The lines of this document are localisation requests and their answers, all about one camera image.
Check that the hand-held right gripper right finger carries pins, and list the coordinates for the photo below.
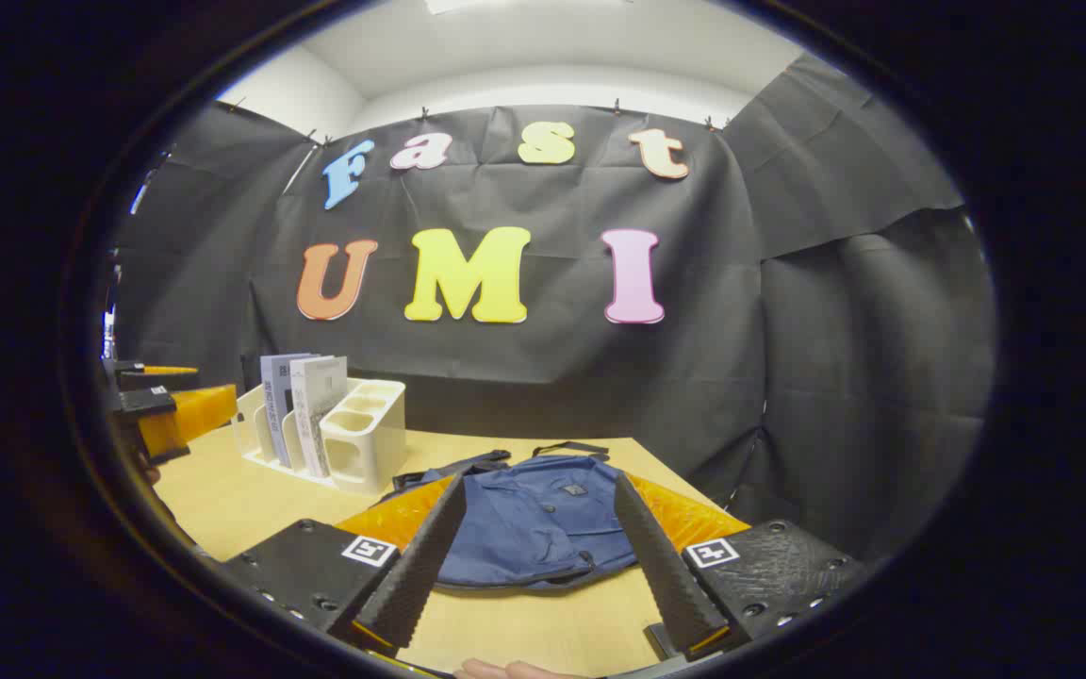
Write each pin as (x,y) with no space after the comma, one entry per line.
(661,566)

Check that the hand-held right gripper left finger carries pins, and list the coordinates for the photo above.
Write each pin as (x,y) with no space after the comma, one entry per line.
(420,566)

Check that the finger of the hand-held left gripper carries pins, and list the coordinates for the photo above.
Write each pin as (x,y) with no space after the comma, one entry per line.
(156,380)
(149,404)

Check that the blue schoolbag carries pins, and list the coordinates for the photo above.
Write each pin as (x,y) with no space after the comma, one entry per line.
(534,519)

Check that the white plastic bookshelf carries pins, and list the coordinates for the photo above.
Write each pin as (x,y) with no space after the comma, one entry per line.
(373,443)

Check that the black backdrop cloth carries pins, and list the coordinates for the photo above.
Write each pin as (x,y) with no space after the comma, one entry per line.
(694,358)

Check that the ceiling light panel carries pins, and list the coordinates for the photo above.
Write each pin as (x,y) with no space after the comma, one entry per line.
(468,5)

